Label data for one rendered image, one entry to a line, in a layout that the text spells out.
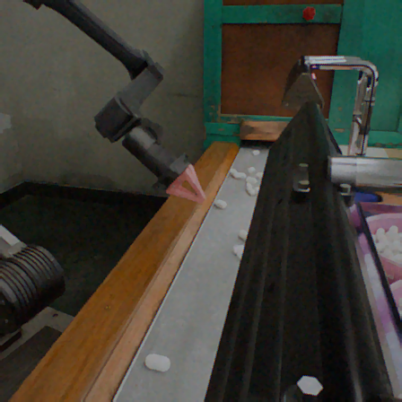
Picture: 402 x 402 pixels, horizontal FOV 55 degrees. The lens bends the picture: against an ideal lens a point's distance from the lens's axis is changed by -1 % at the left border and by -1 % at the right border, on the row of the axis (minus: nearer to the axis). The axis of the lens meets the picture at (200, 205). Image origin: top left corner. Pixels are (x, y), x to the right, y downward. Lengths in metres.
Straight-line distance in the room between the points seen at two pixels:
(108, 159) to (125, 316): 2.29
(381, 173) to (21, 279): 0.67
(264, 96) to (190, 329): 1.12
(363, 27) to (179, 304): 1.20
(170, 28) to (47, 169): 1.42
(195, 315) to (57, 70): 2.45
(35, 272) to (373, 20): 1.33
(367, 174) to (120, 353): 0.48
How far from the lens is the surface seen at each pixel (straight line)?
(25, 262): 0.80
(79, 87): 2.87
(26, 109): 3.16
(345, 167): 0.20
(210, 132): 1.64
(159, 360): 0.59
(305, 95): 0.80
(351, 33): 1.58
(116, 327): 0.64
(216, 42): 1.60
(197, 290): 0.74
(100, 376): 0.58
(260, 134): 1.56
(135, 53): 1.21
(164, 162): 0.80
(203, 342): 0.64
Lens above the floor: 1.18
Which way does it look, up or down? 24 degrees down
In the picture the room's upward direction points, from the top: straight up
